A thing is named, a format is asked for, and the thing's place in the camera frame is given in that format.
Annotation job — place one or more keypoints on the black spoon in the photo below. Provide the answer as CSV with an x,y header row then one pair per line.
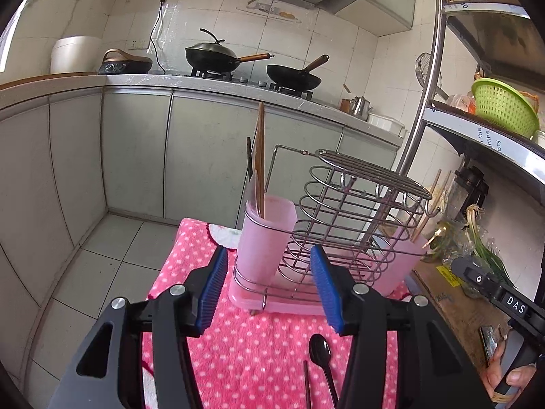
x,y
320,349

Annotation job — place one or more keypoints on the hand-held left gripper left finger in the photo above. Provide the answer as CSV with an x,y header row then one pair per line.
x,y
213,289

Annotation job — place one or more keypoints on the green plastic basket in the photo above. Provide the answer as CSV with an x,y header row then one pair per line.
x,y
504,108

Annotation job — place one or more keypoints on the steel kettle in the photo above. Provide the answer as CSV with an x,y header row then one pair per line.
x,y
361,106

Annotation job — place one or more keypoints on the pink polka dot cloth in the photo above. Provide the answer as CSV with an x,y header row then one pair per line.
x,y
255,349

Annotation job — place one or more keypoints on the white rice cooker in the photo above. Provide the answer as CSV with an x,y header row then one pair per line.
x,y
72,53

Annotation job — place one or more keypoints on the metal shelf rack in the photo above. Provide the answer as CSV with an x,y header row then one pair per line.
x,y
481,136

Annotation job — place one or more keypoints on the black wok with lid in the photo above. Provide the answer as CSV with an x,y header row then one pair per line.
x,y
210,55

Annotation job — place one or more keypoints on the black induction cooker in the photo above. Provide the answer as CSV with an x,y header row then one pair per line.
x,y
123,64

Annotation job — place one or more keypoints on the green onions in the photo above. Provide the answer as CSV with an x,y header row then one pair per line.
x,y
485,243

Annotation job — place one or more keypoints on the white rectangular container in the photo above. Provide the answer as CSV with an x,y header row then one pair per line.
x,y
385,122

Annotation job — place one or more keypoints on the small metal lighter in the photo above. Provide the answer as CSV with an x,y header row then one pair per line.
x,y
489,341

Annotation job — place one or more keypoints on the metal strainer ladle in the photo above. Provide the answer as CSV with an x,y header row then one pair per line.
x,y
425,72

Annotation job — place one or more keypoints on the black blender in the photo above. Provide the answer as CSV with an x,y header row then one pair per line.
x,y
466,191

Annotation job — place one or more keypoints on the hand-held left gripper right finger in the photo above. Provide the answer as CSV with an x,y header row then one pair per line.
x,y
325,289

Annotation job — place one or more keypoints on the gas stove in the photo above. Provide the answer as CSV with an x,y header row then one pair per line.
x,y
251,82

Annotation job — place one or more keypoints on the pink plastic drip tray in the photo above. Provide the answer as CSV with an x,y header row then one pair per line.
x,y
289,304

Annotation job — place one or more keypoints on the brown cup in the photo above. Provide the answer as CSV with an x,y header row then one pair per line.
x,y
345,103

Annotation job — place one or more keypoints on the person's right hand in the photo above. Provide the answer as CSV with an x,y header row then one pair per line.
x,y
494,370

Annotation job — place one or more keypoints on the black chopstick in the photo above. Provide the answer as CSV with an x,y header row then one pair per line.
x,y
248,157
306,383

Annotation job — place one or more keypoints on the clear bag of greens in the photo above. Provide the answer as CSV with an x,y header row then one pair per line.
x,y
443,238

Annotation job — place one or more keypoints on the black wok without lid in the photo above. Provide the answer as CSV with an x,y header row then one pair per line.
x,y
293,77

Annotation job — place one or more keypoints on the grey kitchen cabinets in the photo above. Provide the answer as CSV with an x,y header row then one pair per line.
x,y
136,149

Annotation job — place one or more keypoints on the brown cardboard sheet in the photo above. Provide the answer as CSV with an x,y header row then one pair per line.
x,y
464,306

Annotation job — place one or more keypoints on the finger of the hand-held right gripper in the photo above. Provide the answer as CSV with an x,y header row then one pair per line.
x,y
489,285

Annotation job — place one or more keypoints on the pink plastic utensil cup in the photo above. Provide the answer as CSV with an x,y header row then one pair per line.
x,y
264,243
400,260

